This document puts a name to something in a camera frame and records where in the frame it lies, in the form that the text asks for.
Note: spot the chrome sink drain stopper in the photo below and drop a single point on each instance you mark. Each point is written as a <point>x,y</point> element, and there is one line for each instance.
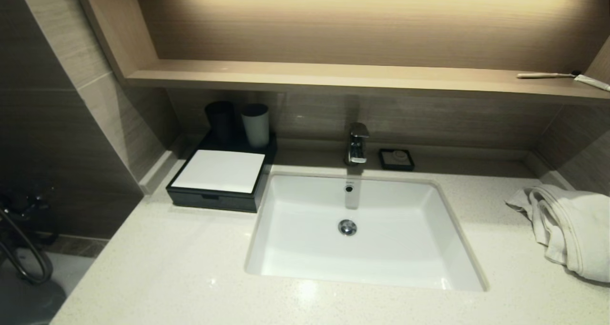
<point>347,227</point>

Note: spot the white cup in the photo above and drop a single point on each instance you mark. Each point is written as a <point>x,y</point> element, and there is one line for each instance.
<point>255,126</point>

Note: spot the beige toothbrush black bristles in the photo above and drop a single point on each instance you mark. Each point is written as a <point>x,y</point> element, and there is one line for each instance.
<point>543,76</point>

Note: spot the chrome faucet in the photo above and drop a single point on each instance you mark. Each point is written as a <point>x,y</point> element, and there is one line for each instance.
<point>356,146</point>

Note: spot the light wooden wall shelf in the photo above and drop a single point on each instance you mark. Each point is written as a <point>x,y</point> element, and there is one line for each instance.
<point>333,75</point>

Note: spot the small white toothpaste tube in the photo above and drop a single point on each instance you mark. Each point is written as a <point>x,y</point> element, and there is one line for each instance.
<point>593,82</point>

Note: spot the black drawer of box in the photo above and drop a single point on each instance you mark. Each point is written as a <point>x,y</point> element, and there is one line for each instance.
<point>209,201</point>

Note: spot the black box white lid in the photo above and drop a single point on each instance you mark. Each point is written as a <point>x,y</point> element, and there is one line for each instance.
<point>221,170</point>

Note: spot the black square soap dish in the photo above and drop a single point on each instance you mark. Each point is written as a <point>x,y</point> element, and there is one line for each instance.
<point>382,160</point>

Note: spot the white rectangular sink basin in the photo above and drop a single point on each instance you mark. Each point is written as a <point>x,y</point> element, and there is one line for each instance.
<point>405,248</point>

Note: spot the black cup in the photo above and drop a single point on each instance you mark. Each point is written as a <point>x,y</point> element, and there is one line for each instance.
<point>220,122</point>

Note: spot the white crumpled towel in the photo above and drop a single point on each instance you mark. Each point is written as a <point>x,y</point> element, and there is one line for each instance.
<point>572,229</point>

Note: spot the round grey soap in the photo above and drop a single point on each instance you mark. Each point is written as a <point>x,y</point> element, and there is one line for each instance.
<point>396,157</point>

